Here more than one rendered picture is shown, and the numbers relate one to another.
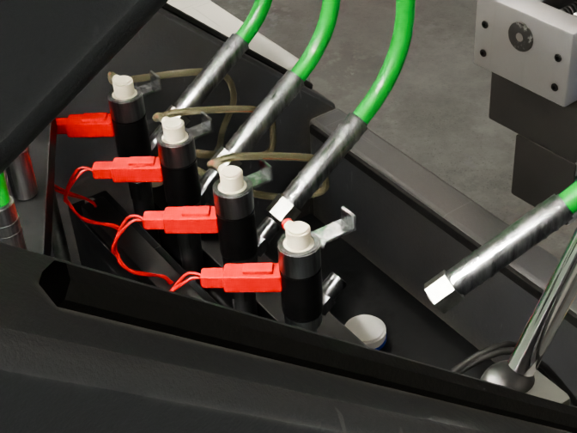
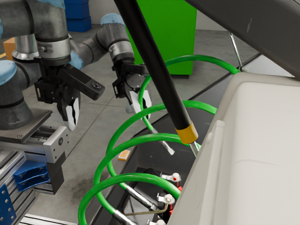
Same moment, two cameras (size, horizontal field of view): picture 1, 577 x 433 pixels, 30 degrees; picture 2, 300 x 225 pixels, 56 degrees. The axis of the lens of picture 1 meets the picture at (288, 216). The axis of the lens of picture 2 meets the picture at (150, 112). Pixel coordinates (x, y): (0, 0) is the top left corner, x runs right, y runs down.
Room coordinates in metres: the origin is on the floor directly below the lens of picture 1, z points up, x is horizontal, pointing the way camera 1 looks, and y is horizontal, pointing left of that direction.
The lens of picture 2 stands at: (0.97, 0.38, 1.63)
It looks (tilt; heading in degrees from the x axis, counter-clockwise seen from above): 30 degrees down; 229
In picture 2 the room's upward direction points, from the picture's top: straight up
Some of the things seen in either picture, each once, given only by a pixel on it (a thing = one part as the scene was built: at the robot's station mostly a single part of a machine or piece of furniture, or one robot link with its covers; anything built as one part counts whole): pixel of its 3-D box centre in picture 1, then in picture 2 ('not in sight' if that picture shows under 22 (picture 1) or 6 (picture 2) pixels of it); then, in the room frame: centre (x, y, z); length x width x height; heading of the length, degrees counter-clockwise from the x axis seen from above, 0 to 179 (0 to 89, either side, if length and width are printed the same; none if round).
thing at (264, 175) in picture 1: (249, 178); (164, 197); (0.61, 0.03, 1.10); 0.03 x 0.02 x 0.01; 122
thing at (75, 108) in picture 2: not in sight; (67, 112); (0.70, -0.28, 1.24); 0.06 x 0.03 x 0.09; 123
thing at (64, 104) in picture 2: not in sight; (64, 105); (0.72, -0.24, 1.29); 0.05 x 0.02 x 0.09; 33
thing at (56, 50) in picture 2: not in sight; (53, 47); (0.71, -0.27, 1.43); 0.08 x 0.08 x 0.05
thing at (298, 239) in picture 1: (297, 242); (175, 178); (0.54, 0.00, 1.10); 0.02 x 0.02 x 0.03
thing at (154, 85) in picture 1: (140, 87); not in sight; (0.75, 0.11, 1.10); 0.03 x 0.02 x 0.01; 122
